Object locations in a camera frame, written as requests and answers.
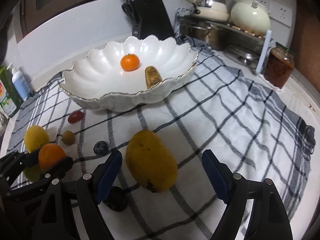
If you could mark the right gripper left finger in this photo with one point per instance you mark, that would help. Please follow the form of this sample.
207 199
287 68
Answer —
55 219

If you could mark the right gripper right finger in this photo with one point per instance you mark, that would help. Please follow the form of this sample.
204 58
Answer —
268 219

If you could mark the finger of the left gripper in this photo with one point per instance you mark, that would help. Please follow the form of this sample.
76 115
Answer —
50 174
15 162

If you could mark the orange mandarin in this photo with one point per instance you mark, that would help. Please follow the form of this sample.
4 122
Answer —
130 62
50 155

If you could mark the green apple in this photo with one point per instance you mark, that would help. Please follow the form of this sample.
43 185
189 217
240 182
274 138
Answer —
33 174

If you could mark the yellow lemon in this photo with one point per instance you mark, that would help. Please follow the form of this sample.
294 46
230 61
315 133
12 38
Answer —
35 137

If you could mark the blueberry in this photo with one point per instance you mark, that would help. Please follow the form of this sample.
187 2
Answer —
101 148

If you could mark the dark plum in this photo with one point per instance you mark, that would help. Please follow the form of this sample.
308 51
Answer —
117 199

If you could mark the yellow mango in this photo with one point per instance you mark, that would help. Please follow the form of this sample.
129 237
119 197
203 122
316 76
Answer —
150 163

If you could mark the spotted yellow banana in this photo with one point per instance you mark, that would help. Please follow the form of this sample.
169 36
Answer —
152 76

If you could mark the black kitchen scissors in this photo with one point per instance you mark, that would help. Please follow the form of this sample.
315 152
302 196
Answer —
129 9

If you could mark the small tan longan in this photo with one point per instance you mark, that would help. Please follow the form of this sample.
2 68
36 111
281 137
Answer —
68 138

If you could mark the red grape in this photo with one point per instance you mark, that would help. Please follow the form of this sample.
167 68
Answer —
75 117

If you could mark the green dish soap bottle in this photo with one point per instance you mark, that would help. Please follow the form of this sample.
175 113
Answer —
10 99

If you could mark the blue pump bottle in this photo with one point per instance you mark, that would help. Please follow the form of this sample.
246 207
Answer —
19 82

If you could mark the white scalloped bowl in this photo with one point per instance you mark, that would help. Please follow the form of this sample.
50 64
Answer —
99 82

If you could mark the grey checked cloth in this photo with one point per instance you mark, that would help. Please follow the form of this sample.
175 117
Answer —
245 124

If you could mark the glass jar red sauce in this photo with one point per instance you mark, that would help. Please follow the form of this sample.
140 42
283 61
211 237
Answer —
280 65

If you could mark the metal countertop rack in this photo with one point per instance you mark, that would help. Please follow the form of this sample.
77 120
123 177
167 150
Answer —
243 47

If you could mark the black knife block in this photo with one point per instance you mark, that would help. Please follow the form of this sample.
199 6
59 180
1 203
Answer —
153 20

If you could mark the brown wooden cutting board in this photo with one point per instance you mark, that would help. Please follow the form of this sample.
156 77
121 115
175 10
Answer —
305 43

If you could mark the steel pot under rack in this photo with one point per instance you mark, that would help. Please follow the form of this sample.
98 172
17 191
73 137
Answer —
215 37

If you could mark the cream ceramic pot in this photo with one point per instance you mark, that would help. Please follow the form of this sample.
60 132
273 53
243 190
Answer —
251 16

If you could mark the cream saucepan with lid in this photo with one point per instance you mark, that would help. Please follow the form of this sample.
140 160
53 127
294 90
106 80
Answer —
212 10

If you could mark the white wall power socket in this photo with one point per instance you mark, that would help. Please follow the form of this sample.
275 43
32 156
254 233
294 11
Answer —
278 12

